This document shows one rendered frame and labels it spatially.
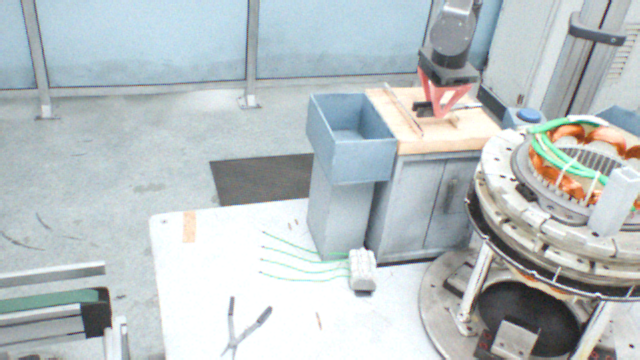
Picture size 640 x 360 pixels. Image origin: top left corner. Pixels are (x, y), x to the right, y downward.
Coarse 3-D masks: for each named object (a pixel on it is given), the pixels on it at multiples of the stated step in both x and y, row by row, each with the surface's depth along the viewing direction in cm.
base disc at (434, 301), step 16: (448, 256) 115; (464, 256) 116; (432, 272) 111; (448, 272) 112; (496, 272) 113; (432, 288) 108; (432, 304) 105; (448, 304) 105; (576, 304) 108; (432, 320) 102; (448, 320) 102; (480, 320) 103; (576, 320) 106; (624, 320) 106; (432, 336) 99; (448, 336) 99; (464, 336) 99; (624, 336) 103; (448, 352) 96; (464, 352) 97; (624, 352) 100
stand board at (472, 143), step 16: (384, 96) 110; (400, 96) 110; (416, 96) 111; (448, 96) 113; (464, 96) 113; (384, 112) 105; (464, 112) 108; (480, 112) 109; (400, 128) 101; (432, 128) 102; (448, 128) 102; (464, 128) 103; (480, 128) 104; (496, 128) 104; (400, 144) 97; (416, 144) 98; (432, 144) 99; (448, 144) 100; (464, 144) 101; (480, 144) 102
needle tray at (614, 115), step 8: (600, 112) 114; (608, 112) 118; (616, 112) 118; (624, 112) 117; (632, 112) 116; (608, 120) 119; (616, 120) 118; (624, 120) 117; (632, 120) 116; (624, 128) 118; (632, 128) 116
